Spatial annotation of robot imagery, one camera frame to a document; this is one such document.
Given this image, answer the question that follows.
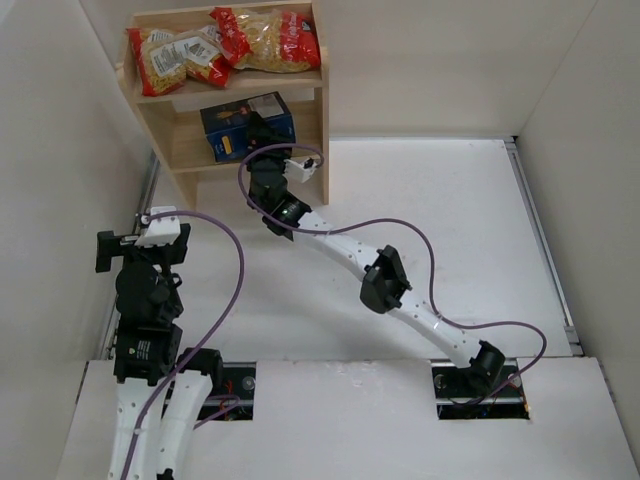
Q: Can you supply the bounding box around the blue Barilla pasta box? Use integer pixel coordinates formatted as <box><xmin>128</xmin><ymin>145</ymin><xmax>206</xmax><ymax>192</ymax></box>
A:
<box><xmin>199</xmin><ymin>92</ymin><xmax>296</xmax><ymax>163</ymax></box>

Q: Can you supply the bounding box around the red pasta bag front side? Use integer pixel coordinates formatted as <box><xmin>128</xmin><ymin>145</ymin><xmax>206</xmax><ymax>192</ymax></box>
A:
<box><xmin>210</xmin><ymin>7</ymin><xmax>321</xmax><ymax>73</ymax></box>

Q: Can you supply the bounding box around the red pasta bag label side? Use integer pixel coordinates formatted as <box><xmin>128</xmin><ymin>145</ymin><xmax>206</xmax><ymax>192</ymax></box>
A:
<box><xmin>127</xmin><ymin>25</ymin><xmax>234</xmax><ymax>97</ymax></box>

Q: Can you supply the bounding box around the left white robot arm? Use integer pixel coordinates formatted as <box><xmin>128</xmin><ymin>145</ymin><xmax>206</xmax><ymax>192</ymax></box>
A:
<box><xmin>96</xmin><ymin>217</ymin><xmax>222</xmax><ymax>479</ymax></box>

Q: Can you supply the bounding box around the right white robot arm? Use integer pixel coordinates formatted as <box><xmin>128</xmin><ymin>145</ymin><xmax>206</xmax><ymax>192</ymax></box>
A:
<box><xmin>238</xmin><ymin>113</ymin><xmax>505</xmax><ymax>397</ymax></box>

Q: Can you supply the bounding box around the wooden two-tier shelf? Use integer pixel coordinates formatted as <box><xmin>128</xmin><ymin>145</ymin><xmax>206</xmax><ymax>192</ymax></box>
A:
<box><xmin>115</xmin><ymin>1</ymin><xmax>329</xmax><ymax>208</ymax></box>

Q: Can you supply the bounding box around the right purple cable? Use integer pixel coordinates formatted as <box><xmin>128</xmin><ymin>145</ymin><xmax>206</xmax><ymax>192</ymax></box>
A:
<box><xmin>238</xmin><ymin>143</ymin><xmax>547</xmax><ymax>407</ymax></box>

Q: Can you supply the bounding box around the purple cable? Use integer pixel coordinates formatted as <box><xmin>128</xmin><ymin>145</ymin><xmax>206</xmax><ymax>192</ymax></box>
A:
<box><xmin>238</xmin><ymin>143</ymin><xmax>547</xmax><ymax>407</ymax></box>
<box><xmin>117</xmin><ymin>210</ymin><xmax>245</xmax><ymax>480</ymax></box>

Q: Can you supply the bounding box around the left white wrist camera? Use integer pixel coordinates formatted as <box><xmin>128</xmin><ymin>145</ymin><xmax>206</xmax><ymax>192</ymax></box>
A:
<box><xmin>134</xmin><ymin>206</ymin><xmax>181</xmax><ymax>248</ymax></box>

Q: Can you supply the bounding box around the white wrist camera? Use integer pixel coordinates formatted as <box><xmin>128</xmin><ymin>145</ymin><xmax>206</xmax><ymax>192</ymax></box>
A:
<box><xmin>134</xmin><ymin>206</ymin><xmax>181</xmax><ymax>248</ymax></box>
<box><xmin>284</xmin><ymin>154</ymin><xmax>321</xmax><ymax>183</ymax></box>

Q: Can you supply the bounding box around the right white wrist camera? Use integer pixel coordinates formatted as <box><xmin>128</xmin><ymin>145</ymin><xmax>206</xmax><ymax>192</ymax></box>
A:
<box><xmin>284</xmin><ymin>154</ymin><xmax>321</xmax><ymax>183</ymax></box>

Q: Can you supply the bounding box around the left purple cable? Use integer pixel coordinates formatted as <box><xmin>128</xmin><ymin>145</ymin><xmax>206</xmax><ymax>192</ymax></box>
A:
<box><xmin>117</xmin><ymin>210</ymin><xmax>245</xmax><ymax>480</ymax></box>

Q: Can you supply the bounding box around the left aluminium rail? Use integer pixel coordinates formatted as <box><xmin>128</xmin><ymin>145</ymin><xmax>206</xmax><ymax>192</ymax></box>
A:
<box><xmin>94</xmin><ymin>151</ymin><xmax>161</xmax><ymax>360</ymax></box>

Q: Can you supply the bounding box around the aluminium rail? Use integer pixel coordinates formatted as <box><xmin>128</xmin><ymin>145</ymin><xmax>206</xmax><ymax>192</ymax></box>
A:
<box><xmin>94</xmin><ymin>151</ymin><xmax>161</xmax><ymax>360</ymax></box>
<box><xmin>504</xmin><ymin>137</ymin><xmax>584</xmax><ymax>357</ymax></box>

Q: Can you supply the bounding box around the right aluminium rail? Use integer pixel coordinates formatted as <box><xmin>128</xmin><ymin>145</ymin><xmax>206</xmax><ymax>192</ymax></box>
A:
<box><xmin>504</xmin><ymin>137</ymin><xmax>584</xmax><ymax>357</ymax></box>

